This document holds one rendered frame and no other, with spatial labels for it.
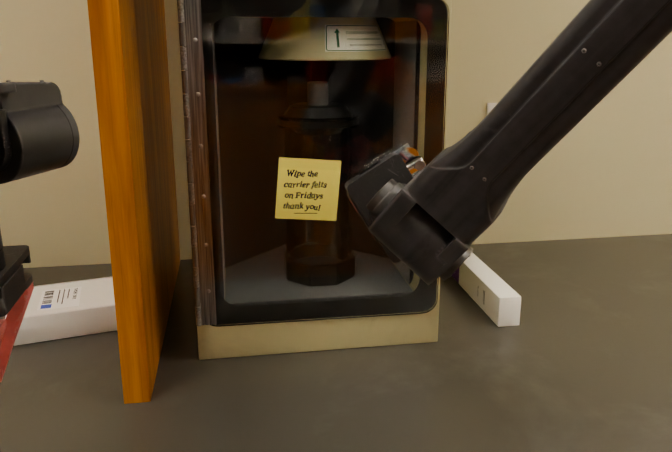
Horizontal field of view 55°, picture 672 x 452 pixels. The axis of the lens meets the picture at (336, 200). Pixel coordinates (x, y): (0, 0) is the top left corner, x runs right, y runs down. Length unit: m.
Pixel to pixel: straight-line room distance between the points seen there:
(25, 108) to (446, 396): 0.54
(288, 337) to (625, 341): 0.46
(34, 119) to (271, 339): 0.47
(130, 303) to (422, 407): 0.34
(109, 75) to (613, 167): 1.06
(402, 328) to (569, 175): 0.64
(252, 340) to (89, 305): 0.25
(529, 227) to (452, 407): 0.69
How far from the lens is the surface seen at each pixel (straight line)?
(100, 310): 0.98
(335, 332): 0.88
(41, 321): 0.98
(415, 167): 0.76
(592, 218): 1.47
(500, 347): 0.92
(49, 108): 0.54
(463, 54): 1.29
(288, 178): 0.79
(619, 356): 0.95
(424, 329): 0.91
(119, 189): 0.72
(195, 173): 0.79
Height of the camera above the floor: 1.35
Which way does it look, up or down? 14 degrees down
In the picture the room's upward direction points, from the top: straight up
